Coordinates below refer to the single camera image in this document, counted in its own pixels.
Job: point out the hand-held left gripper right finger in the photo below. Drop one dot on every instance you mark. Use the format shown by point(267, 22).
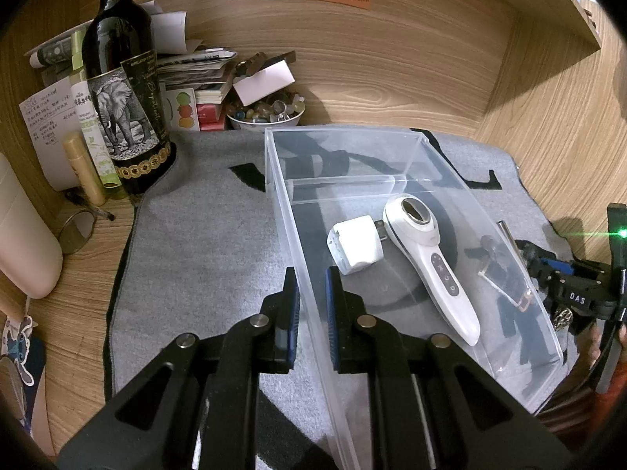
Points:
point(333, 318)

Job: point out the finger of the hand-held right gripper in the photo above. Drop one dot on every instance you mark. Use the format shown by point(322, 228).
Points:
point(509, 284)
point(543, 262)

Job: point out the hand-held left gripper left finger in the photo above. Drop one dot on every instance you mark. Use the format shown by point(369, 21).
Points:
point(293, 318)

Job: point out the clear plastic storage box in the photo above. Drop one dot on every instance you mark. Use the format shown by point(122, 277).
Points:
point(313, 235)

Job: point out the person's right forearm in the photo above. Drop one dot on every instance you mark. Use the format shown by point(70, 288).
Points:
point(568, 406)

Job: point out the person's right hand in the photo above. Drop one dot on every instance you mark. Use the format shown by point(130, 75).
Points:
point(593, 342)

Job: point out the silver metal rod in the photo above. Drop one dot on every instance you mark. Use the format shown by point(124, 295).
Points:
point(506, 236)

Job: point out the white handheld massager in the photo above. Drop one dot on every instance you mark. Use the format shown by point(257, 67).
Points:
point(441, 274)

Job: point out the white charger adapter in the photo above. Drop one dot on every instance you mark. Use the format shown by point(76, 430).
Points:
point(355, 245)

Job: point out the grey mat with black pattern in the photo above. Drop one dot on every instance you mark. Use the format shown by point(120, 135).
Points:
point(205, 254)

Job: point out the bowl of polished stones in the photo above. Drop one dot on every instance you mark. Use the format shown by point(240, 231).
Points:
point(264, 115)

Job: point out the red small box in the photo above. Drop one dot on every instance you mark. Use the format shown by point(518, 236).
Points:
point(211, 115)

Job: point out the black pen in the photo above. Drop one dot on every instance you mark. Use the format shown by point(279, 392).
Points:
point(93, 208)

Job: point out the small round mirror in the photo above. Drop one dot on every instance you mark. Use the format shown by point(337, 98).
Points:
point(77, 232)

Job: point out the fruit print card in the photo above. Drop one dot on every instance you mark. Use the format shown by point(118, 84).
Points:
point(182, 107)

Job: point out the white folded card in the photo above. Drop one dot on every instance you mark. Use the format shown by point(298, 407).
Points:
point(264, 81)

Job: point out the tan bamboo tube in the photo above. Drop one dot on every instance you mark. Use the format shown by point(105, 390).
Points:
point(83, 166)

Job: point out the wooden shelf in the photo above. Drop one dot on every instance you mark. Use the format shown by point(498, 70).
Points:
point(563, 0)

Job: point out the stack of papers and booklets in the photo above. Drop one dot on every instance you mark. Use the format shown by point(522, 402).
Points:
point(196, 66)

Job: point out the cartoon sticker sheet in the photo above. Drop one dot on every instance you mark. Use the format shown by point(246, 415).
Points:
point(19, 367)

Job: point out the cream plastic bottle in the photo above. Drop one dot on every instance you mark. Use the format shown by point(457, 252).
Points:
point(24, 235)

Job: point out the green and white tube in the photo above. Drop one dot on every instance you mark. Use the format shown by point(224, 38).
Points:
point(90, 122)

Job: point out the white handwritten paper note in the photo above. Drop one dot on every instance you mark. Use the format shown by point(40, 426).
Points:
point(44, 127)

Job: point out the dark wine bottle elephant label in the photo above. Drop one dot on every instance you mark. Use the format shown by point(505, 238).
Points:
point(122, 34)

